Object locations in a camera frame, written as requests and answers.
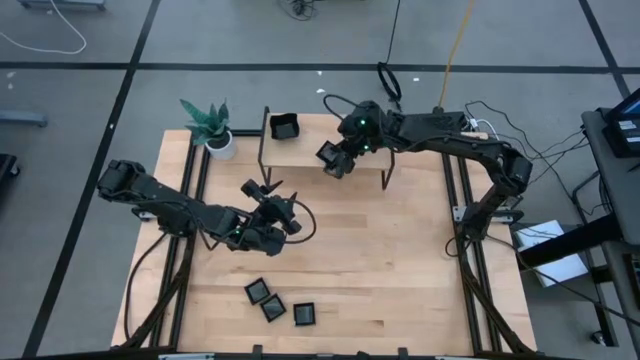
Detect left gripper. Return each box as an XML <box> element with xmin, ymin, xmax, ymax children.
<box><xmin>222</xmin><ymin>178</ymin><xmax>304</xmax><ymax>257</ymax></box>

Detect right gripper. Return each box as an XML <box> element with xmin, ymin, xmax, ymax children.
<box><xmin>330</xmin><ymin>99</ymin><xmax>401</xmax><ymax>180</ymax></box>

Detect black small square mini plate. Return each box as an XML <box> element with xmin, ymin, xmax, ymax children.
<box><xmin>315</xmin><ymin>140</ymin><xmax>344</xmax><ymax>169</ymax></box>
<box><xmin>259</xmin><ymin>293</ymin><xmax>287</xmax><ymax>323</ymax></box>
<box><xmin>293</xmin><ymin>302</ymin><xmax>317</xmax><ymax>327</ymax></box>
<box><xmin>244</xmin><ymin>278</ymin><xmax>272</xmax><ymax>306</ymax></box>

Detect black wavy square mini plate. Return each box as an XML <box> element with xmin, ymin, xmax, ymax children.
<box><xmin>269</xmin><ymin>112</ymin><xmax>302</xmax><ymax>142</ymax></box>

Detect wooden shelf black metal legs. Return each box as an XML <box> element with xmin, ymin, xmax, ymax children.
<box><xmin>256</xmin><ymin>104</ymin><xmax>395</xmax><ymax>191</ymax></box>

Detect white plant pot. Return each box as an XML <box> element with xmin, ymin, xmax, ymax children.
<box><xmin>204</xmin><ymin>130</ymin><xmax>237</xmax><ymax>162</ymax></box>

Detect green artificial plant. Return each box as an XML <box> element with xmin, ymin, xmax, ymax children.
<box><xmin>178</xmin><ymin>97</ymin><xmax>231</xmax><ymax>147</ymax></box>

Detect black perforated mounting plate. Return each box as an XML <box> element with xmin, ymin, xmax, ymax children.
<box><xmin>424</xmin><ymin>109</ymin><xmax>467</xmax><ymax>132</ymax></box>

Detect black desk crossbar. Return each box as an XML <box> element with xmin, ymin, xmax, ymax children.
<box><xmin>517</xmin><ymin>213</ymin><xmax>625</xmax><ymax>269</ymax></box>

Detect white paper sheet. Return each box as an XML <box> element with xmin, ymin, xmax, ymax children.
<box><xmin>513</xmin><ymin>218</ymin><xmax>590</xmax><ymax>289</ymax></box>

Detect grey furniture foot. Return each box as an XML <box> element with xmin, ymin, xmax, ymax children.
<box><xmin>0</xmin><ymin>110</ymin><xmax>49</xmax><ymax>128</ymax></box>

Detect black furniture base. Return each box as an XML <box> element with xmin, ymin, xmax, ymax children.
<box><xmin>0</xmin><ymin>153</ymin><xmax>22</xmax><ymax>191</ymax></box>

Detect grey desk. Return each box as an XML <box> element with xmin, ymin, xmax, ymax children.
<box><xmin>581</xmin><ymin>106</ymin><xmax>640</xmax><ymax>249</ymax></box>

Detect grey cart base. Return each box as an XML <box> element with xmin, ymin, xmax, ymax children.
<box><xmin>18</xmin><ymin>0</ymin><xmax>108</xmax><ymax>12</ymax></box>

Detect black laptop blue screen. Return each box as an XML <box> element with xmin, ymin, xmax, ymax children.
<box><xmin>601</xmin><ymin>88</ymin><xmax>640</xmax><ymax>159</ymax></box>

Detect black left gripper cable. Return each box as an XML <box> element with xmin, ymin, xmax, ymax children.
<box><xmin>283</xmin><ymin>198</ymin><xmax>318</xmax><ymax>245</ymax></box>

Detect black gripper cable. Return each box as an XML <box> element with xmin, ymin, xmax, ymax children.
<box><xmin>283</xmin><ymin>198</ymin><xmax>318</xmax><ymax>245</ymax></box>
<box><xmin>322</xmin><ymin>93</ymin><xmax>357</xmax><ymax>121</ymax></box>

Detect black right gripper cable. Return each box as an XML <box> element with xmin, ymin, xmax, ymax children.
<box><xmin>322</xmin><ymin>93</ymin><xmax>357</xmax><ymax>121</ymax></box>

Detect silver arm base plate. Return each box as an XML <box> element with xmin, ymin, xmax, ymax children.
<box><xmin>452</xmin><ymin>205</ymin><xmax>525</xmax><ymax>225</ymax></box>

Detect black hanging cable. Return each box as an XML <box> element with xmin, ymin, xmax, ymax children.
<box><xmin>376</xmin><ymin>0</ymin><xmax>404</xmax><ymax>112</ymax></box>

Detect white power cable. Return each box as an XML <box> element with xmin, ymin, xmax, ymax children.
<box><xmin>467</xmin><ymin>117</ymin><xmax>494</xmax><ymax>140</ymax></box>

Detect black cable bundle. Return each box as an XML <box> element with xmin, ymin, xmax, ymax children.
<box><xmin>278</xmin><ymin>0</ymin><xmax>320</xmax><ymax>22</ymax></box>

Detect yellow hanging cable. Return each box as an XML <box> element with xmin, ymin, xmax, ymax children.
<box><xmin>437</xmin><ymin>0</ymin><xmax>476</xmax><ymax>112</ymax></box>

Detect black arm base cable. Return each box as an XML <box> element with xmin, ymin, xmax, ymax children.
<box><xmin>122</xmin><ymin>230</ymin><xmax>174</xmax><ymax>346</ymax></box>

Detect white floor cable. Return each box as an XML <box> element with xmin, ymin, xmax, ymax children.
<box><xmin>0</xmin><ymin>0</ymin><xmax>88</xmax><ymax>56</ymax></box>

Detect long black floor cable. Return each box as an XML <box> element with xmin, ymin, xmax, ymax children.
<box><xmin>519</xmin><ymin>259</ymin><xmax>640</xmax><ymax>329</ymax></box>

